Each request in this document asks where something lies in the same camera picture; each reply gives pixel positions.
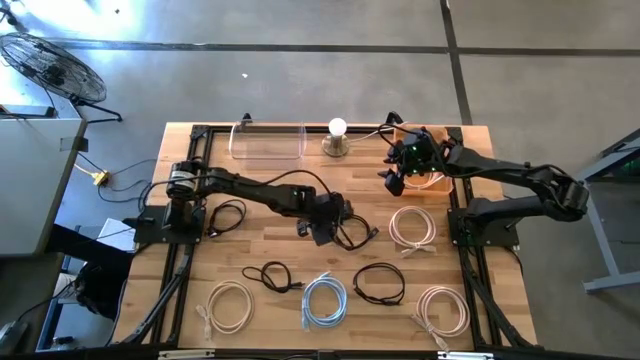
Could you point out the clear plastic bin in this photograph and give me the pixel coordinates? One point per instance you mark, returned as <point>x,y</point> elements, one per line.
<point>265,150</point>

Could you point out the white bulb wooden base lamp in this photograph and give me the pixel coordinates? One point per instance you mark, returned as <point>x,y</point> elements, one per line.
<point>336,145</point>

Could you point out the black table clamp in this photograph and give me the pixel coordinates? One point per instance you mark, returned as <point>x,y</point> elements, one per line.
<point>394,117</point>
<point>246,118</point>

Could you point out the orange wooden bin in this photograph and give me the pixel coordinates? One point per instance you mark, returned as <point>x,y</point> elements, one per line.
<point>440,189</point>

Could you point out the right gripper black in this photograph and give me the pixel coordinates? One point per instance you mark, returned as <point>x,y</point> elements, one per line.
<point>417,160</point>

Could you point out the white paper sheet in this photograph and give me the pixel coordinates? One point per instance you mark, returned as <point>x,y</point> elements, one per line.
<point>117,235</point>

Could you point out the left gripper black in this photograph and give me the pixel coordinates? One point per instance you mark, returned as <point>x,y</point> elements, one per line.
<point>332,212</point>

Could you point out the black floor fan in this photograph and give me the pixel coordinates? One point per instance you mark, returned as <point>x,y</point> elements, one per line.
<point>52,67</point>

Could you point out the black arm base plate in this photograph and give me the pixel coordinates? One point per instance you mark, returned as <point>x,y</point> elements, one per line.
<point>500,237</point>
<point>150,232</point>

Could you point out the grey cabinet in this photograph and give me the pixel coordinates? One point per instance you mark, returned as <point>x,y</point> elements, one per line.
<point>35,190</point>

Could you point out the grey metal table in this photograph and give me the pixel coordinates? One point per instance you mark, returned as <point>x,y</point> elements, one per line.
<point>607,250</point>

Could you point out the black chair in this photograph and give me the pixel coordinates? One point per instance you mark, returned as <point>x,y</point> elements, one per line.
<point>100,295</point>

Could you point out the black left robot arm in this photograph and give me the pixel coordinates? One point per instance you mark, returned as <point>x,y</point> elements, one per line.
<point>250,190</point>

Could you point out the black aluminium table frame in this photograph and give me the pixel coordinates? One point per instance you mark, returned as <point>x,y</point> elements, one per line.
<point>200,131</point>

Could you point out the silver metal bracket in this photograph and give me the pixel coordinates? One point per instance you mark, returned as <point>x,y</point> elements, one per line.
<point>185,354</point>
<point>465,355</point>

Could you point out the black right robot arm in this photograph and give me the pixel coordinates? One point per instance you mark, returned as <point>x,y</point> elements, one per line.
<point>500,172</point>

